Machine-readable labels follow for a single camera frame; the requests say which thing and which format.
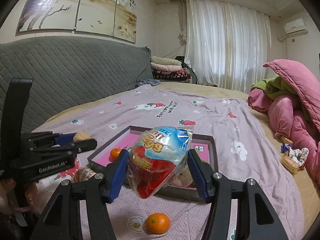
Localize shallow dark cardboard box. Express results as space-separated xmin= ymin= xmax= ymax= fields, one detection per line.
xmin=87 ymin=125 xmax=217 ymax=204

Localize folded pink blanket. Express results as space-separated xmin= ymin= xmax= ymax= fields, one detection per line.
xmin=151 ymin=64 xmax=182 ymax=72

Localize painting panel with calligraphy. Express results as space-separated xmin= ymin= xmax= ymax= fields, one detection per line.
xmin=114 ymin=0 xmax=137 ymax=43

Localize folded dark checkered blanket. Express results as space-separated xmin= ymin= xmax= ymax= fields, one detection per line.
xmin=152 ymin=70 xmax=192 ymax=83

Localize blue toy egg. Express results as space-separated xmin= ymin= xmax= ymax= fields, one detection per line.
xmin=126 ymin=126 xmax=194 ymax=200

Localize person's left hand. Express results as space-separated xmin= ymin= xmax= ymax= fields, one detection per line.
xmin=0 ymin=180 xmax=38 ymax=214

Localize painting panel with tree trunk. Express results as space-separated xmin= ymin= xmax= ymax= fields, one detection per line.
xmin=15 ymin=0 xmax=85 ymax=33

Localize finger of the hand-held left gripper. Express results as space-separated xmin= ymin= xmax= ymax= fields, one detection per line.
xmin=67 ymin=138 xmax=97 ymax=153
xmin=51 ymin=133 xmax=77 ymax=146

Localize dark patterned cloth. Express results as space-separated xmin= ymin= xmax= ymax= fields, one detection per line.
xmin=136 ymin=79 xmax=160 ymax=88

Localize red wrapped toy egg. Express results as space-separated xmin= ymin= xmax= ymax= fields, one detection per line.
xmin=73 ymin=167 xmax=97 ymax=183

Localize white sheer curtain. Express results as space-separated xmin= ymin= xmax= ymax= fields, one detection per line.
xmin=179 ymin=0 xmax=272 ymax=88

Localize white air conditioner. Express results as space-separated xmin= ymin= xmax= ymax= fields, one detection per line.
xmin=284 ymin=18 xmax=308 ymax=35

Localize tangerine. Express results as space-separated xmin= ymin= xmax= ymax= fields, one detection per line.
xmin=110 ymin=148 xmax=123 ymax=161
xmin=146 ymin=212 xmax=171 ymax=234

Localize grey quilted headboard cover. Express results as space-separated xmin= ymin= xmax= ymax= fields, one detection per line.
xmin=0 ymin=36 xmax=153 ymax=134

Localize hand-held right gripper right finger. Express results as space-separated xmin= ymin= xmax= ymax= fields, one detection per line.
xmin=187 ymin=149 xmax=283 ymax=240

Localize snack packets near quilt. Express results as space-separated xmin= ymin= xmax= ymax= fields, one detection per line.
xmin=289 ymin=147 xmax=309 ymax=167

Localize pink quilt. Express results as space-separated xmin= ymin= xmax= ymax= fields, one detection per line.
xmin=247 ymin=59 xmax=320 ymax=188

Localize beige pink hair scrunchie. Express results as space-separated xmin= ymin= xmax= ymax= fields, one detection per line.
xmin=170 ymin=167 xmax=197 ymax=188

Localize white air conditioner pipe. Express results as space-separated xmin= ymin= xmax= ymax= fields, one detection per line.
xmin=277 ymin=36 xmax=288 ymax=55

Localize painting panel with blossom branches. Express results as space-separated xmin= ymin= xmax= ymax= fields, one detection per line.
xmin=75 ymin=0 xmax=118 ymax=37

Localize green cloth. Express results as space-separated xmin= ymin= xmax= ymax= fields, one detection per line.
xmin=251 ymin=76 xmax=300 ymax=100

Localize dark clothing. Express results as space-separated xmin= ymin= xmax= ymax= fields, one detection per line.
xmin=0 ymin=212 xmax=33 ymax=240

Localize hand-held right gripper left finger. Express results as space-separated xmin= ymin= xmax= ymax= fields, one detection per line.
xmin=30 ymin=149 xmax=130 ymax=240

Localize walnut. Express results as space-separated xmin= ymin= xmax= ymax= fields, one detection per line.
xmin=73 ymin=132 xmax=92 ymax=143

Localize folded beige blanket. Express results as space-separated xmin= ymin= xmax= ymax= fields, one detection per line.
xmin=150 ymin=56 xmax=182 ymax=67

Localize black bag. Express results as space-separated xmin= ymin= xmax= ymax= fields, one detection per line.
xmin=174 ymin=56 xmax=198 ymax=84

